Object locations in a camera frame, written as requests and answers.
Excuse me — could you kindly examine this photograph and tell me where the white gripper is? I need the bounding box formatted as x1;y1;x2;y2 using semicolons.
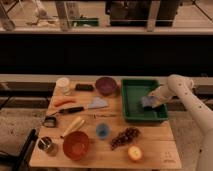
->
151;85;174;108

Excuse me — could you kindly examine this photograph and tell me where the blue sponge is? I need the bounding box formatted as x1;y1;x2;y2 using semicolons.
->
141;96;156;109

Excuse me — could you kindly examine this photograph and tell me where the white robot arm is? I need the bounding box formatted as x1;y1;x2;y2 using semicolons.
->
149;74;213;171

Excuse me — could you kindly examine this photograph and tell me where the green plastic tray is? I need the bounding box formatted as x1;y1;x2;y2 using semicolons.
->
121;79;168;122

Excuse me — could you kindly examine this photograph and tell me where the purple grape bunch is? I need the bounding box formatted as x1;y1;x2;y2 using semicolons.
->
110;127;140;150

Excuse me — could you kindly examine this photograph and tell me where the purple bowl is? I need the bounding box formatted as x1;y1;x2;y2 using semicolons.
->
95;77;117;96

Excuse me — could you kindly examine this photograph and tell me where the orange apple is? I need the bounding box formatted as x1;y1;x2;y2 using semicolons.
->
128;146;143;162

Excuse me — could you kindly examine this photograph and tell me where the blue cup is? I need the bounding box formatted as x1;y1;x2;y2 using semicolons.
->
96;123;110;139

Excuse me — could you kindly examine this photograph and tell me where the black rectangular block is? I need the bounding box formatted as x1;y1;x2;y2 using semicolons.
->
75;84;94;91

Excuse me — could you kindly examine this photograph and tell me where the wooden board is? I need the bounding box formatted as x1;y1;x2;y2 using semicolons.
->
29;80;183;170

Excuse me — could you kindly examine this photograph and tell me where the orange bowl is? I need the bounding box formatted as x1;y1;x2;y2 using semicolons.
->
63;131;90;161

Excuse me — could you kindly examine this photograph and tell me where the clear jar white lid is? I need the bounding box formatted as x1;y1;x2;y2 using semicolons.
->
56;77;70;95

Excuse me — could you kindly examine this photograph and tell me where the orange carrot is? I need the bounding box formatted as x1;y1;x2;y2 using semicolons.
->
53;99;76;107

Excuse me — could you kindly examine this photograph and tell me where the metal cup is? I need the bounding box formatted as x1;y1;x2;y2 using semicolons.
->
38;136;54;153

